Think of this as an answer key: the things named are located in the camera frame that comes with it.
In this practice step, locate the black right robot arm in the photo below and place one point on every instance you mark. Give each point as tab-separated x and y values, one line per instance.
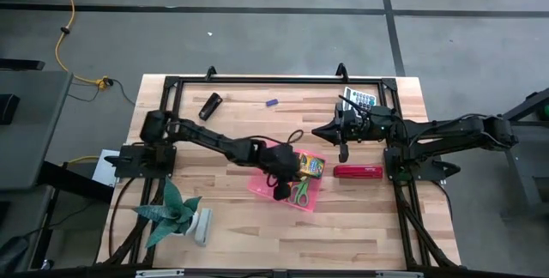
450	130

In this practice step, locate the white paper sheet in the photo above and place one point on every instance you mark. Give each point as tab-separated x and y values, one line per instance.
103	173

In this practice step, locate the grey side table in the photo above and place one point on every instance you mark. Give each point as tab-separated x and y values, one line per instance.
25	149

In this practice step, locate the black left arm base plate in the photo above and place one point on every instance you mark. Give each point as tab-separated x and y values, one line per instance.
141	162

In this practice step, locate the white calculator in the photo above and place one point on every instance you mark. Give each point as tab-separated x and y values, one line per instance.
364	97

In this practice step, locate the black aluminium table frame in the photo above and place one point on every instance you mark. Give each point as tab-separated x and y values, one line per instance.
279	80

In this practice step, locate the grey metal stand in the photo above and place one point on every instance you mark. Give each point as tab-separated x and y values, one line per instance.
529	104

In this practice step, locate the light grey stapler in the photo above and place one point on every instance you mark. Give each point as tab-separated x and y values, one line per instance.
203	226

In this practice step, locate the silver metal bracket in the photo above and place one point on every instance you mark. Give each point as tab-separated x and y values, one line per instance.
158	273
399	274

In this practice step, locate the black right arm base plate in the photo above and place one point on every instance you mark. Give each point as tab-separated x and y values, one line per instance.
412	171

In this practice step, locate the purple eraser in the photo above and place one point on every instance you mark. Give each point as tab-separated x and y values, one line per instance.
272	102

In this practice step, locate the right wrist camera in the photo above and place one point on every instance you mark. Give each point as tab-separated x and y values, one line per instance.
348	115

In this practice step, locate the red stapler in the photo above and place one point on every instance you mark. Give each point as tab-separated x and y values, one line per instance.
358	171

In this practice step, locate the green yellow crayon box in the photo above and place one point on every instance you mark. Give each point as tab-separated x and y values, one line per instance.
312	165

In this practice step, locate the black flat bar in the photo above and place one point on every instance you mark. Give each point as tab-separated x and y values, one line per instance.
21	64

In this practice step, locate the pink translucent pencil case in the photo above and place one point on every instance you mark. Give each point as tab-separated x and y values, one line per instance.
263	188

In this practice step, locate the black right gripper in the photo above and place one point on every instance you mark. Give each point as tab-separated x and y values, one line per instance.
373	128

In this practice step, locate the white plant pot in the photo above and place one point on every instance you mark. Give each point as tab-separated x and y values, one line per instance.
194	223

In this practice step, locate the black box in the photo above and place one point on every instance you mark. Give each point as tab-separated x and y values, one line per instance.
8	108

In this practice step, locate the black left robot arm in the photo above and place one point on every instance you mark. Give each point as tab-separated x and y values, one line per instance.
206	136

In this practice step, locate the green artificial plant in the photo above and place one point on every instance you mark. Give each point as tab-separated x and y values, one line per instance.
169	215

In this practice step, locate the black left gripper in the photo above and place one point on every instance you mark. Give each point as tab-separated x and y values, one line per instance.
279	164

